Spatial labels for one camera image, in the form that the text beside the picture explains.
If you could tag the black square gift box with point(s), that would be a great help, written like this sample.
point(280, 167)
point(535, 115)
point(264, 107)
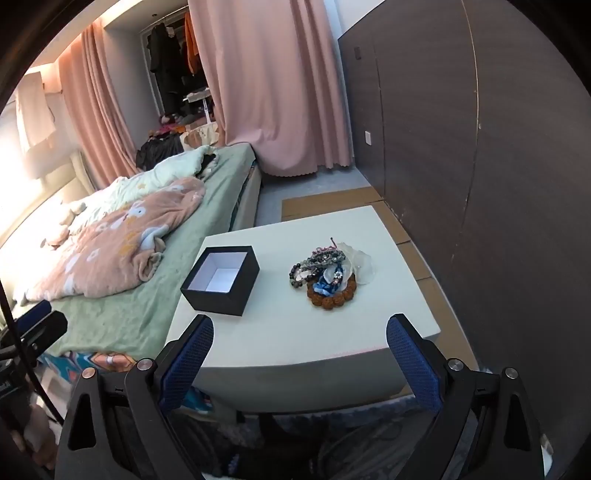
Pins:
point(221, 286)

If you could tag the colourful printed cloth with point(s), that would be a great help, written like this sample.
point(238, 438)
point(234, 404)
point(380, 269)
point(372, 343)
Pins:
point(92, 360)

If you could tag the grey-blue shaggy rug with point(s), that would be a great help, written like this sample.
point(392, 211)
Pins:
point(323, 443)

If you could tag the cream printed cushion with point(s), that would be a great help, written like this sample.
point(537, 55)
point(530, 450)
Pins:
point(203, 136)

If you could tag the pink floral fleece blanket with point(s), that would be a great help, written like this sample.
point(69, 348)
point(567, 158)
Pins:
point(106, 249)

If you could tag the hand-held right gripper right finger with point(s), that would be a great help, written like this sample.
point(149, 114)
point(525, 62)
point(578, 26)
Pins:
point(415, 367)

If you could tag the beige bed frame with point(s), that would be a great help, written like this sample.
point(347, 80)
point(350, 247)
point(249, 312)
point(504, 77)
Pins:
point(249, 198)

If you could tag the pile of dark clothes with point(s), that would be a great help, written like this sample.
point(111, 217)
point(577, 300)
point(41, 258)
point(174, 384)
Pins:
point(157, 150)

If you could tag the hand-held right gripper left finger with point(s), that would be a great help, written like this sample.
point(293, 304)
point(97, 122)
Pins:
point(184, 367)

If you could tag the small white folding table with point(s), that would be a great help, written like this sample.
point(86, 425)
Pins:
point(201, 94)

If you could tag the wide pink curtain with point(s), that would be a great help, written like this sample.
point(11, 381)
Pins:
point(272, 83)

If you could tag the narrow pink curtain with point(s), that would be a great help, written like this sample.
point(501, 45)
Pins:
point(97, 106)

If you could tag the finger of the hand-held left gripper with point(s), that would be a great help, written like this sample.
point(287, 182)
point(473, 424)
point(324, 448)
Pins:
point(39, 325)

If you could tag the beige bed headboard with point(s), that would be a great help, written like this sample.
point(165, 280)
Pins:
point(83, 170)

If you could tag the orange hanging garment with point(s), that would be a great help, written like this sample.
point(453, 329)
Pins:
point(190, 44)

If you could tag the green bed sheet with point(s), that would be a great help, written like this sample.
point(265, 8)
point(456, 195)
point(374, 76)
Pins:
point(217, 207)

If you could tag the white square table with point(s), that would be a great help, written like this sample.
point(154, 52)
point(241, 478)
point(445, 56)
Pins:
point(360, 318)

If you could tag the dark hanging clothes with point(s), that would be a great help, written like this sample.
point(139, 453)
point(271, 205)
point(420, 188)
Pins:
point(164, 60)

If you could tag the flat cardboard sheet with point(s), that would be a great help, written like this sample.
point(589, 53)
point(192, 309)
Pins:
point(323, 205)

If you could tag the beige plush toy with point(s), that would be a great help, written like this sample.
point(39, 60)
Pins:
point(64, 226)

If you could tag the light green quilt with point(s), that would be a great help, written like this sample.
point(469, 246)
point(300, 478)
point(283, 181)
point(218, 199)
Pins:
point(175, 168)

